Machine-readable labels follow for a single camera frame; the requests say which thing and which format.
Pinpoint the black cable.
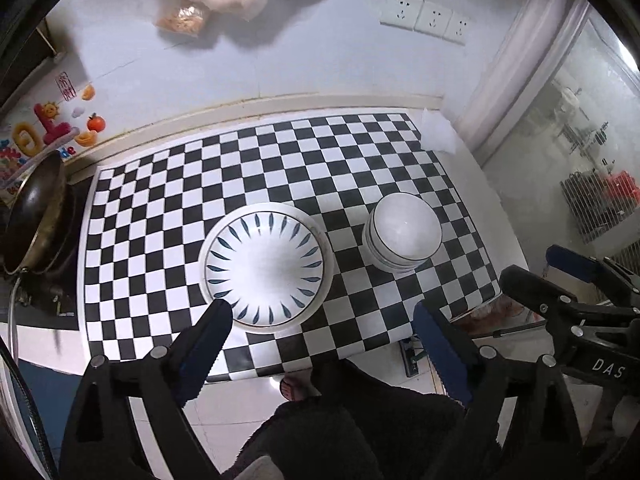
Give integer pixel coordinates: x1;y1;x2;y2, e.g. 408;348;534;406
0;340;57;480

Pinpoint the white wall socket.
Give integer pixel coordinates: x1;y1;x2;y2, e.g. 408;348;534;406
379;0;423;31
444;10;471;46
415;1;453;38

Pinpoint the white floral plate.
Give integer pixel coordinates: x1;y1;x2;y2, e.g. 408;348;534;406
198;201;335;333

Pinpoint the dark metal wok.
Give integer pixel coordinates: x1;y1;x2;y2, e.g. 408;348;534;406
2;152;67;276

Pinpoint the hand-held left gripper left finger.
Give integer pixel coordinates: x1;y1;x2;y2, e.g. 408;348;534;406
59;299;234;480

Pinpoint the red container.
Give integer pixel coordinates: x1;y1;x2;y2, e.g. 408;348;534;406
600;172;633;202

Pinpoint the wire cage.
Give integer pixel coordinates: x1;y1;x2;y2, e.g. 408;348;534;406
560;170;640;247

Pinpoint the power strip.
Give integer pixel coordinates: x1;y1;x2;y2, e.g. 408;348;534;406
400;339;426;378

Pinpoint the large white bowl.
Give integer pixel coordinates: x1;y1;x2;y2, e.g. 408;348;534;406
367;192;443;266

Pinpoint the person's foot in sandal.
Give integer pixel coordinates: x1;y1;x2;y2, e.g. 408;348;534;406
279;377;321;403

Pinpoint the white plate with blue petals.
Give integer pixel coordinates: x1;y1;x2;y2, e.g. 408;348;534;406
203;211;325;325

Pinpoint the white folded cloth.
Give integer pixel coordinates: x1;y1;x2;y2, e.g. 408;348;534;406
420;107;458;154

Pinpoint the small bag of brown nuts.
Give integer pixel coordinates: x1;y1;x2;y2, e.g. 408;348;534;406
156;5;206;38

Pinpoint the black and white checkered mat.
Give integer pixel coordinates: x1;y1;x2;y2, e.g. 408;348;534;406
82;112;501;383

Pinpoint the grey gas hose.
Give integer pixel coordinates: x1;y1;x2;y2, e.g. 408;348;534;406
6;270;25;363

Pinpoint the white door frame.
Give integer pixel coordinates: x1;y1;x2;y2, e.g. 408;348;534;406
457;0;591;153

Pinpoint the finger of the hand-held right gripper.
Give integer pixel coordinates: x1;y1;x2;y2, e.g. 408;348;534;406
500;266;640;346
545;245;640;306

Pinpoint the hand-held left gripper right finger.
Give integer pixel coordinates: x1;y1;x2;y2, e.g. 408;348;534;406
412;301;586;480

